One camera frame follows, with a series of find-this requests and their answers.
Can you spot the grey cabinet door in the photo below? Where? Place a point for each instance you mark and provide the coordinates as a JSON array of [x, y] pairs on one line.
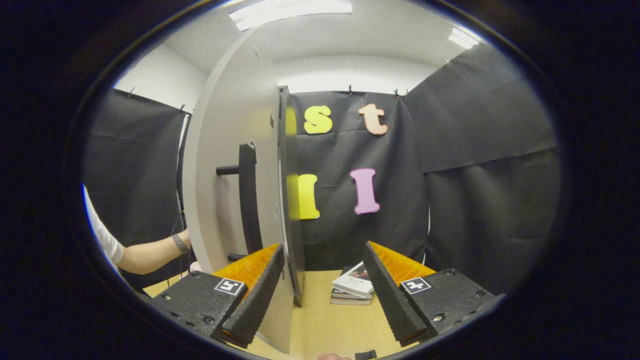
[[225, 125]]

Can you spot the black backdrop cloth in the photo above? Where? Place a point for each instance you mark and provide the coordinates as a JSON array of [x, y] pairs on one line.
[[475, 200]]

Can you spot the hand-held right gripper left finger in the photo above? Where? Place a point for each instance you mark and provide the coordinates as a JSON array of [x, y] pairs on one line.
[[260, 295]]

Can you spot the pink plush toy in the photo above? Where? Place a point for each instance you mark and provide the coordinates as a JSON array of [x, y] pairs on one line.
[[195, 266]]

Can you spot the small ceiling light panel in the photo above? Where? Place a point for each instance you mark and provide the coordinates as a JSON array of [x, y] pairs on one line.
[[462, 38]]

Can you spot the long ceiling light panel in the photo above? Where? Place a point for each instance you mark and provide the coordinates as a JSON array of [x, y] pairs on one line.
[[290, 12]]

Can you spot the light grey book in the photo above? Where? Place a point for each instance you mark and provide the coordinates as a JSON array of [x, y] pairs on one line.
[[347, 302]]

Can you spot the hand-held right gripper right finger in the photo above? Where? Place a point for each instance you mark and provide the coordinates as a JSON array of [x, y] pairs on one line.
[[387, 295]]

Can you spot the dark grey book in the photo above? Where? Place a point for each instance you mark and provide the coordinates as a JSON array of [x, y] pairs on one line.
[[347, 296]]

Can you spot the white cover book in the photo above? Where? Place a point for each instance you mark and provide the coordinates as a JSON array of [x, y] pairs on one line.
[[355, 285]]

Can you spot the grey wristband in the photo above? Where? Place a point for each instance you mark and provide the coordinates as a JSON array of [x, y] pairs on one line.
[[180, 243]]

